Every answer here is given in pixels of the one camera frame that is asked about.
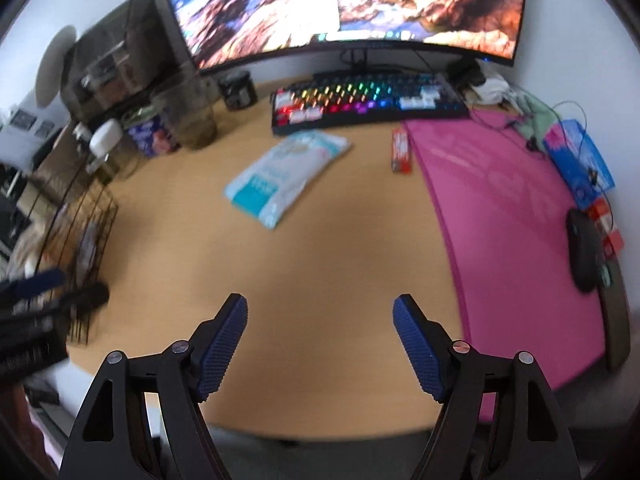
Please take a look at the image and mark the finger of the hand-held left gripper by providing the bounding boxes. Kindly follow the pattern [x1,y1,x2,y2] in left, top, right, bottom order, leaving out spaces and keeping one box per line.
[50,282,111,318]
[5,269,67,303]

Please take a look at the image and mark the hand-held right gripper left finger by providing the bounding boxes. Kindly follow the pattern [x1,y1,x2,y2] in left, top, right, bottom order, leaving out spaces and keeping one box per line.
[59,292,249,480]

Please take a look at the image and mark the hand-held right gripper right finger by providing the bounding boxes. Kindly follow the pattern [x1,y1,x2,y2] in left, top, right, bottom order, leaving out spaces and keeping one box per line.
[392,294,583,480]

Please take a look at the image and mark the black wire basket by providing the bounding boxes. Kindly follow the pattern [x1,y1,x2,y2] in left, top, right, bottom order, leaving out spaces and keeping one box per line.
[37,170,121,346]

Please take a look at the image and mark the pink desk mat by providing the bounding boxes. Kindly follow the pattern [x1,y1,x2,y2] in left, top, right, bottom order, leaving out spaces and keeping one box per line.
[404,110,608,423]

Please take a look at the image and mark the glass jar with white lid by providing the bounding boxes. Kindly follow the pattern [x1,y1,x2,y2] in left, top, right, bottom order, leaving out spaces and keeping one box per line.
[89,120,138,181]

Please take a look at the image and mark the blue luncheon meat can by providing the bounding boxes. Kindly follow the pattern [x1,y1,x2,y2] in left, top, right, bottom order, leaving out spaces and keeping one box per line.
[122,110,181,158]

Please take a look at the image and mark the black computer mouse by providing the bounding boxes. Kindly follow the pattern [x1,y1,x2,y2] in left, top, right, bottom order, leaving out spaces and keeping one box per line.
[565,208,608,293]

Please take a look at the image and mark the red snack packet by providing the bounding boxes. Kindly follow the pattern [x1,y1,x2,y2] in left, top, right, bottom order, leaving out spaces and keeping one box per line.
[391,127,413,175]

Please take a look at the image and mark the tall drinking glass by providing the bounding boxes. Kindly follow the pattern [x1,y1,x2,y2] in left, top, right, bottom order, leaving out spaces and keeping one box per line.
[150,75,218,150]

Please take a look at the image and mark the round white mirror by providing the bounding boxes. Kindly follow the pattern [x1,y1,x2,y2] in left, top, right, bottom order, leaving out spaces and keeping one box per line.
[36,25,77,108]

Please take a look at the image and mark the red small box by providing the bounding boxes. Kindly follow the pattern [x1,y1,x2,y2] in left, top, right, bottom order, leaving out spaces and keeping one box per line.
[587,197,625,261]

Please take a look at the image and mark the blue plastic packet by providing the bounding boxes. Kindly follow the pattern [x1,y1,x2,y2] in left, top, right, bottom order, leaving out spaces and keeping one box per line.
[542,119,615,208]

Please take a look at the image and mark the backlit mechanical keyboard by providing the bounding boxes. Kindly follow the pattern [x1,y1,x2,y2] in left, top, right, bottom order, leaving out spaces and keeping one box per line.
[270,71,471,137]

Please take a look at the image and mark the dark cosmetics organizer cabinet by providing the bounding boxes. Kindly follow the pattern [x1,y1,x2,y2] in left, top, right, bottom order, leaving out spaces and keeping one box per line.
[60,0,201,123]

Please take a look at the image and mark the small black jar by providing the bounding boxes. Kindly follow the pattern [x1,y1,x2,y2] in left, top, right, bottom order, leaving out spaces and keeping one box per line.
[218,71,258,111]

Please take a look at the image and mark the green cloth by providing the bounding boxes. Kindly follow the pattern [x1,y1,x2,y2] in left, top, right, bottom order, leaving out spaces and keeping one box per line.
[515,91,561,141]

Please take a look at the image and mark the curved computer monitor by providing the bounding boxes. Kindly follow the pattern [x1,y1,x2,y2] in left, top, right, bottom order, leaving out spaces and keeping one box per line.
[154,0,529,73]

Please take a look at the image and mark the thin black cable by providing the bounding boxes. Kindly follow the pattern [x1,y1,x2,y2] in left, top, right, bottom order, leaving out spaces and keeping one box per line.
[472,100,618,193]

